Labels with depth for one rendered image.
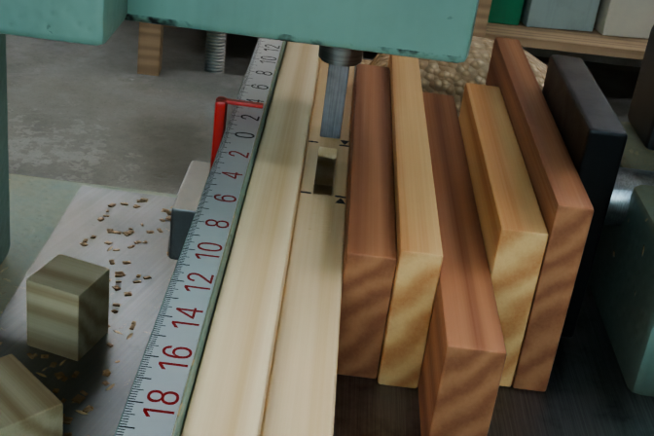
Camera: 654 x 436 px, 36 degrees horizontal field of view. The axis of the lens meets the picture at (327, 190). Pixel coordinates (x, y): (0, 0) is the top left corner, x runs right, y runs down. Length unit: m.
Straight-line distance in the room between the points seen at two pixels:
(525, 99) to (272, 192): 0.12
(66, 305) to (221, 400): 0.26
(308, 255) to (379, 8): 0.10
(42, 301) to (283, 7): 0.22
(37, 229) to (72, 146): 2.07
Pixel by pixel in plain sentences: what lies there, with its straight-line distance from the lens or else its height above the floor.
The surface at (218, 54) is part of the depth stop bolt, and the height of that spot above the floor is 0.96.
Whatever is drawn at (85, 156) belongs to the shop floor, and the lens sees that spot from 2.67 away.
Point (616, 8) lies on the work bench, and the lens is 3.49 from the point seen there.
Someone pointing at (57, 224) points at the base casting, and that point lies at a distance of 0.67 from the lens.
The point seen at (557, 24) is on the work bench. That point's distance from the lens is 3.46.
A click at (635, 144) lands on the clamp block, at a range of 0.47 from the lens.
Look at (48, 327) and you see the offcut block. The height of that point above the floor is 0.82.
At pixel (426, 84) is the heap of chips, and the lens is 0.63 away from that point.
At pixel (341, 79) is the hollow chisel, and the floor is 0.98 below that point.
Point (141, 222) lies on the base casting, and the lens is 0.67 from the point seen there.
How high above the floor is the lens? 1.12
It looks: 26 degrees down
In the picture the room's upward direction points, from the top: 8 degrees clockwise
